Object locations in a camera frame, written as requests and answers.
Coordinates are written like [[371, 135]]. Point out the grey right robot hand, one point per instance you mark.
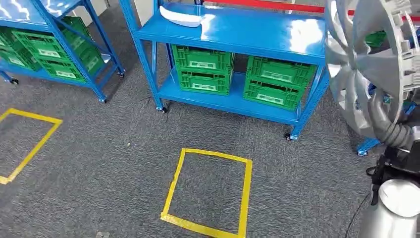
[[379, 124]]

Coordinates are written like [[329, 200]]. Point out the silver wheel hubcap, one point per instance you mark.
[[370, 65]]

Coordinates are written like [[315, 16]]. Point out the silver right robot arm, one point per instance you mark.
[[400, 203]]

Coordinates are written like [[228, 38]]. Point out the red barrier belt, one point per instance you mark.
[[279, 5]]

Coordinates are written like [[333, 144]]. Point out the white plastic cover part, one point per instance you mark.
[[180, 18]]

